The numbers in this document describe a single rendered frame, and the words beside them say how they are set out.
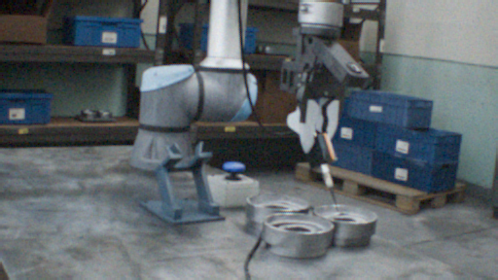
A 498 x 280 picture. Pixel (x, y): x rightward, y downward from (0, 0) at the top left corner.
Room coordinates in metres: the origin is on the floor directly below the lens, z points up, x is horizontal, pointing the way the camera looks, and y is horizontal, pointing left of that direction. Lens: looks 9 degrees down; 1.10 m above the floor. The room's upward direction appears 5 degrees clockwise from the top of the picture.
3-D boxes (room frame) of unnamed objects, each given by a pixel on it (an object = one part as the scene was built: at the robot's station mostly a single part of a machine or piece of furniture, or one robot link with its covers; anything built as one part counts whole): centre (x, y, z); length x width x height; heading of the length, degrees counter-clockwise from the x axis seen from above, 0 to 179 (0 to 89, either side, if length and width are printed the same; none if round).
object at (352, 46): (5.68, -0.66, 1.19); 0.45 x 0.40 x 0.37; 118
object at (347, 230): (0.98, -0.16, 0.82); 0.10 x 0.10 x 0.04
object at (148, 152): (1.44, 0.20, 0.85); 0.15 x 0.15 x 0.10
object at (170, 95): (1.45, 0.19, 0.97); 0.13 x 0.12 x 0.14; 114
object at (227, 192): (1.16, 0.03, 0.82); 0.08 x 0.07 x 0.05; 33
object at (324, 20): (1.08, -0.10, 1.15); 0.08 x 0.08 x 0.05
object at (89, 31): (4.54, 1.15, 1.11); 0.52 x 0.38 x 0.22; 123
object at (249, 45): (5.07, 0.33, 1.11); 0.52 x 0.38 x 0.22; 123
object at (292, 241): (0.90, -0.08, 0.82); 0.10 x 0.10 x 0.04
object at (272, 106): (5.35, -0.13, 0.67); 0.52 x 0.43 x 0.43; 123
